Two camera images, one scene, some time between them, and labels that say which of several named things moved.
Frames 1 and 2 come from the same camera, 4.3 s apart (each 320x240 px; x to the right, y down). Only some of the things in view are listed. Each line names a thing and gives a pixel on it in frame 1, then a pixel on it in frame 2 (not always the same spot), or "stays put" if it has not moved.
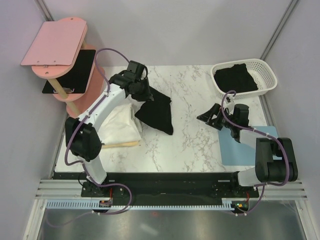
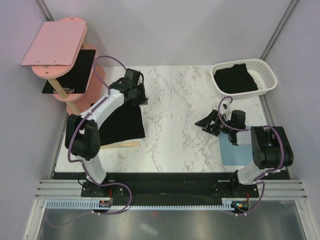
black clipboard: x=76 y=80 stays put
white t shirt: x=119 y=125 → x=144 y=109
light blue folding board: x=233 y=152 stays put
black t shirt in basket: x=237 y=78 stays put
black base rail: x=162 y=184 stays put
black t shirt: x=157 y=113 → x=124 y=123
